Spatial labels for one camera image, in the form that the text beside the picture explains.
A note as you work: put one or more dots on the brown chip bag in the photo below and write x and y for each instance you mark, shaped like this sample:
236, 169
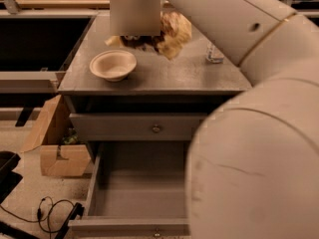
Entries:
175, 32

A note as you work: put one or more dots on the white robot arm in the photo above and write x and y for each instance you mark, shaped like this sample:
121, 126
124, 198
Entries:
253, 166

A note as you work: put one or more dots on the grey drawer cabinet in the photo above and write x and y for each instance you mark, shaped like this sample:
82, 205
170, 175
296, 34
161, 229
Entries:
188, 84

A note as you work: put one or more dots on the closed grey top drawer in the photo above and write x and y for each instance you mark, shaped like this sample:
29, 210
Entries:
123, 127

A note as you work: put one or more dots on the open grey middle drawer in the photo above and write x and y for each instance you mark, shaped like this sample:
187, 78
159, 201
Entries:
136, 189

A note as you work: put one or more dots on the white paper bowl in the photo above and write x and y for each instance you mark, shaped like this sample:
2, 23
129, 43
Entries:
113, 66

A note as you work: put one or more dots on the clear plastic water bottle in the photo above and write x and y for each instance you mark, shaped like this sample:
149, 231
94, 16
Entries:
213, 54

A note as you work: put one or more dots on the cardboard box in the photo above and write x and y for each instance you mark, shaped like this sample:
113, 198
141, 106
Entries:
56, 158

